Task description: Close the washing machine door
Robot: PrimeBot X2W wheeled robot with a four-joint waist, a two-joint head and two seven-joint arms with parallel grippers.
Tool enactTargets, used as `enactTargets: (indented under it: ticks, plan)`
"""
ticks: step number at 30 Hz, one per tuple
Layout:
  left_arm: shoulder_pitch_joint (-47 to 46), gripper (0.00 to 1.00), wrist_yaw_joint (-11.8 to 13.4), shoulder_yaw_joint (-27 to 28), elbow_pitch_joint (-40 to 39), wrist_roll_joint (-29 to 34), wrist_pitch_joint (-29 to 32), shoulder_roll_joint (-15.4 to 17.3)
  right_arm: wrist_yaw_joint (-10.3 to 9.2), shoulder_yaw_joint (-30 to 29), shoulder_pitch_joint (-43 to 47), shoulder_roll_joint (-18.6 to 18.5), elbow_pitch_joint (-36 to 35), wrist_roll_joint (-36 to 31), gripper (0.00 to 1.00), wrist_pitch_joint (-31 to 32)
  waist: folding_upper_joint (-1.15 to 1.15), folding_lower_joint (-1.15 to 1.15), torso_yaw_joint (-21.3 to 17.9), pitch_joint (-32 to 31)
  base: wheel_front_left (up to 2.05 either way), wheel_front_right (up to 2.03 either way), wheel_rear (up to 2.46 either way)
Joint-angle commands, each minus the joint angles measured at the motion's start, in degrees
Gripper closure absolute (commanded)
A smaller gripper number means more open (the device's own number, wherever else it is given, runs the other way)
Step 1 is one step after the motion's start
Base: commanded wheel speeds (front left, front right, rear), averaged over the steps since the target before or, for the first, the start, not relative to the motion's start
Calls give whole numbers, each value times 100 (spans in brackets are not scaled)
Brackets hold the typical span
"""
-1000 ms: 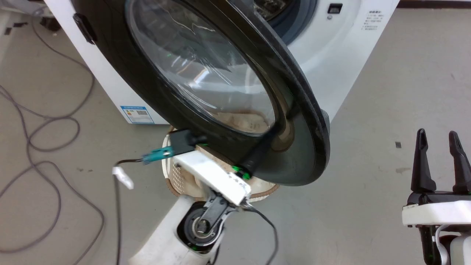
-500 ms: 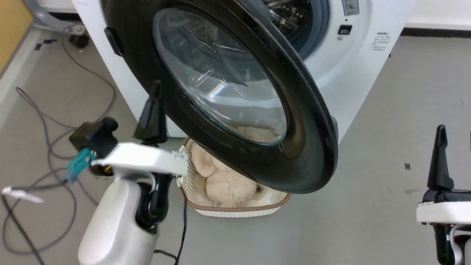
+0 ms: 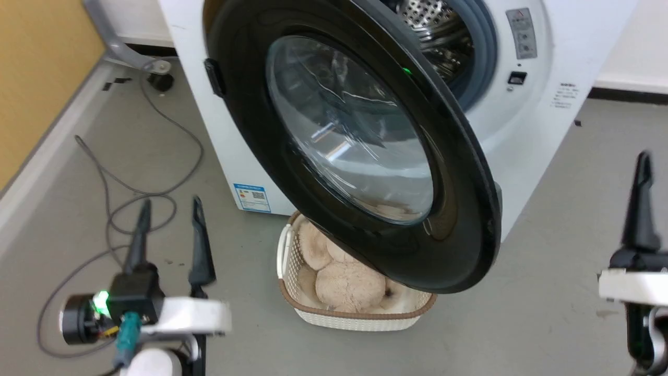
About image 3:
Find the grey instruction sticker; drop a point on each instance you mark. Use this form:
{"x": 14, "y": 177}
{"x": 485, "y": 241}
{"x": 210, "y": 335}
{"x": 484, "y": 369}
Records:
{"x": 522, "y": 32}

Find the grey rubber door gasket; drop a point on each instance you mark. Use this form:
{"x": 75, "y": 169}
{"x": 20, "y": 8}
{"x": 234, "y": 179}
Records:
{"x": 483, "y": 57}

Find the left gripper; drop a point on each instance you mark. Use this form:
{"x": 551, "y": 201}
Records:
{"x": 188, "y": 316}

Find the black round glass washer door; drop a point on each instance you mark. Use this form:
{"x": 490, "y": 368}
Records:
{"x": 462, "y": 235}

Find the black floor tape piece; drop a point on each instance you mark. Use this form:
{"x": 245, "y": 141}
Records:
{"x": 107, "y": 86}
{"x": 122, "y": 80}

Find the white front-load washing machine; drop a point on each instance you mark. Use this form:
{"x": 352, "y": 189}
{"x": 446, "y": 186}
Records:
{"x": 527, "y": 156}

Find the blue energy label sticker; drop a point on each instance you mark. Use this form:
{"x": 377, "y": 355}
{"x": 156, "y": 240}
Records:
{"x": 252, "y": 197}

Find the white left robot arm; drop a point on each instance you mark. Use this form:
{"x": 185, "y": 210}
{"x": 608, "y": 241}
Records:
{"x": 154, "y": 364}

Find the perforated steel washer drum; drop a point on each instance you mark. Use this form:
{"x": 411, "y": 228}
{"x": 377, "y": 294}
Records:
{"x": 436, "y": 31}

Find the small printed text label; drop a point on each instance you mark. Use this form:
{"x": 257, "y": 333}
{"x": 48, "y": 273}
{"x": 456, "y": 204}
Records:
{"x": 566, "y": 95}

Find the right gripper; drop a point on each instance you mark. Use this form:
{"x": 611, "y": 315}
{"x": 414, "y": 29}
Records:
{"x": 634, "y": 287}

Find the beige plush toy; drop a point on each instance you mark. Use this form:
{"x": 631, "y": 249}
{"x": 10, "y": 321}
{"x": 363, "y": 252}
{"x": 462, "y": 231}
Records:
{"x": 347, "y": 284}

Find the black cylindrical wrist camera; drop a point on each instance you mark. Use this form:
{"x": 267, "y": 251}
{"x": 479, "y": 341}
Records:
{"x": 78, "y": 319}

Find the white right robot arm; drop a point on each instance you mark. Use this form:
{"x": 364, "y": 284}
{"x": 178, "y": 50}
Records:
{"x": 644, "y": 339}

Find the black caster wheel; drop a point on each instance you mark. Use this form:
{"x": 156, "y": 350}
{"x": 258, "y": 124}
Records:
{"x": 160, "y": 82}

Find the black door latch socket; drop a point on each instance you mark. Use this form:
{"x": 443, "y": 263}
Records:
{"x": 517, "y": 78}

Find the white woven laundry basket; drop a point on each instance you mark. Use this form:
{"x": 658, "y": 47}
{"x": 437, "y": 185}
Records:
{"x": 344, "y": 319}

